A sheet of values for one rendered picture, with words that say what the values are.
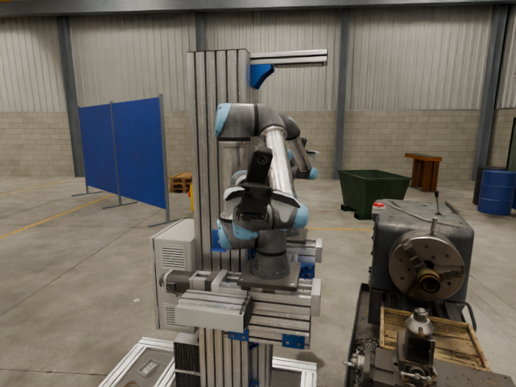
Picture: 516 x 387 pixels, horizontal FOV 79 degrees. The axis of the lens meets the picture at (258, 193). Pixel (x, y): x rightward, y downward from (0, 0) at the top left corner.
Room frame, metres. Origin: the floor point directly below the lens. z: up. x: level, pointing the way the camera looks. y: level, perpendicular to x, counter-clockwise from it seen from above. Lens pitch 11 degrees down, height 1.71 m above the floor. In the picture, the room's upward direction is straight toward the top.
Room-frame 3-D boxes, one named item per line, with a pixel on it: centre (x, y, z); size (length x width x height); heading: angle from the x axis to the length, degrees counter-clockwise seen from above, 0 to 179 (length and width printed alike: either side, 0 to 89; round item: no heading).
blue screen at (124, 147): (7.10, 3.21, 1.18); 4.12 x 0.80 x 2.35; 48
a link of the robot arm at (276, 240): (1.16, -0.05, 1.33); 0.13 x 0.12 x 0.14; 99
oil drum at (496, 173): (6.52, -5.07, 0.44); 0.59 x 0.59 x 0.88
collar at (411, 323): (0.86, -0.49, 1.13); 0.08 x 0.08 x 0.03
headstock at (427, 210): (1.78, -0.93, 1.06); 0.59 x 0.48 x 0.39; 158
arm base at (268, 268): (1.16, -0.05, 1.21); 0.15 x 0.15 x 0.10
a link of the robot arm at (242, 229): (0.88, 0.02, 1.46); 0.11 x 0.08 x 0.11; 99
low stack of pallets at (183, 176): (9.22, 2.06, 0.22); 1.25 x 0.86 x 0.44; 179
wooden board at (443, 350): (1.13, -0.69, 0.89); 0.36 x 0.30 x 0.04; 68
